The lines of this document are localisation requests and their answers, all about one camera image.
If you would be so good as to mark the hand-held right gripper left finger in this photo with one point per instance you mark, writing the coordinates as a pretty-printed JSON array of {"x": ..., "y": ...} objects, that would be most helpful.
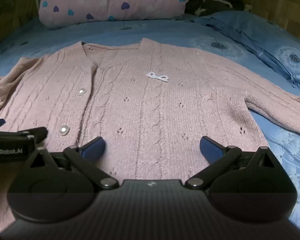
[{"x": 95, "y": 147}]

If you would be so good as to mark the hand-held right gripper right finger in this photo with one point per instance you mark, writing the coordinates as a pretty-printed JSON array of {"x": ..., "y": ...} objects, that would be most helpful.
[{"x": 209, "y": 148}]

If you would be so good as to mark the pink knitted cardigan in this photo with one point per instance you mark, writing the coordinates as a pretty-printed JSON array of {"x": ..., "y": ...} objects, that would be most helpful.
[{"x": 145, "y": 100}]

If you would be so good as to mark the blue floral pillow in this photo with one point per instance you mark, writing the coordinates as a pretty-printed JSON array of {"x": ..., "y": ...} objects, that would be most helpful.
[{"x": 270, "y": 42}]

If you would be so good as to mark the blue floral bed sheet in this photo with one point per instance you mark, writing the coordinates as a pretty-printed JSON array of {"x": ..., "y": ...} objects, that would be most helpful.
[{"x": 165, "y": 31}]

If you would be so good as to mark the pink heart-print pillow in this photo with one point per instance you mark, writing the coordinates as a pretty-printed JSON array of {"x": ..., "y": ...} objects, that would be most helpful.
[{"x": 110, "y": 2}]

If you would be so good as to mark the dark cloth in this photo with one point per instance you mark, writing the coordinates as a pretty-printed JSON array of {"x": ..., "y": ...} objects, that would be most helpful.
[{"x": 215, "y": 2}]

